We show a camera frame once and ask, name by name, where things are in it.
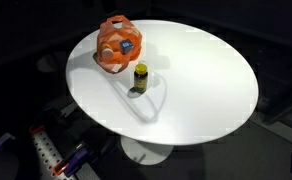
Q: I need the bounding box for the small orange clamp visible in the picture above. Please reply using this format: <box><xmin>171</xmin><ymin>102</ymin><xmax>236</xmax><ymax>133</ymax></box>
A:
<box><xmin>28</xmin><ymin>124</ymin><xmax>46</xmax><ymax>135</ymax></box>

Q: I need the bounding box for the white round table pedestal base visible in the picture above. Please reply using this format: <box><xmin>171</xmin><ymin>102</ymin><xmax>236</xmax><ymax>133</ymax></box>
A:
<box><xmin>120</xmin><ymin>135</ymin><xmax>174</xmax><ymax>167</ymax></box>

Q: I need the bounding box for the yellow-lidded supplement bottle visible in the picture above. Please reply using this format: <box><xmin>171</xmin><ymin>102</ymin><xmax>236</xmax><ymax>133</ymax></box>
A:
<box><xmin>133</xmin><ymin>63</ymin><xmax>149</xmax><ymax>94</ymax></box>

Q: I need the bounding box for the orange plastic bag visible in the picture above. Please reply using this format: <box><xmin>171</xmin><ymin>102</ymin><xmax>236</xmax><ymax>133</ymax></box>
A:
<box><xmin>93</xmin><ymin>15</ymin><xmax>144</xmax><ymax>75</ymax></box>

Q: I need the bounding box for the grey rounded object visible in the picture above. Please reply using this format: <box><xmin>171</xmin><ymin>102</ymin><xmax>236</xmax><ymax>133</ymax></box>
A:
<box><xmin>0</xmin><ymin>151</ymin><xmax>20</xmax><ymax>180</ymax></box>

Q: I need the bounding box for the white-lidded jar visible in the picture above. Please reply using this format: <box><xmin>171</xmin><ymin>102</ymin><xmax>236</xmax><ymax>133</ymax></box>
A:
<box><xmin>101</xmin><ymin>46</ymin><xmax>115</xmax><ymax>60</ymax></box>

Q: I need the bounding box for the blue box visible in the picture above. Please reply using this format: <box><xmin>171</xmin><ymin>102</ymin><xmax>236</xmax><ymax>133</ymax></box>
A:
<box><xmin>119</xmin><ymin>39</ymin><xmax>134</xmax><ymax>54</ymax></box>

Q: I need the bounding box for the perforated metal plate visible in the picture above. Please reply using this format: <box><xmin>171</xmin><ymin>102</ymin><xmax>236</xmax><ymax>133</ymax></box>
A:
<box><xmin>30</xmin><ymin>129</ymin><xmax>78</xmax><ymax>180</ymax></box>

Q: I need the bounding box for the purple clamp with orange tip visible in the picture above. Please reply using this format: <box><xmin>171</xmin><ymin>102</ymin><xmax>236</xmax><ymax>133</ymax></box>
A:
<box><xmin>52</xmin><ymin>143</ymin><xmax>91</xmax><ymax>178</ymax></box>

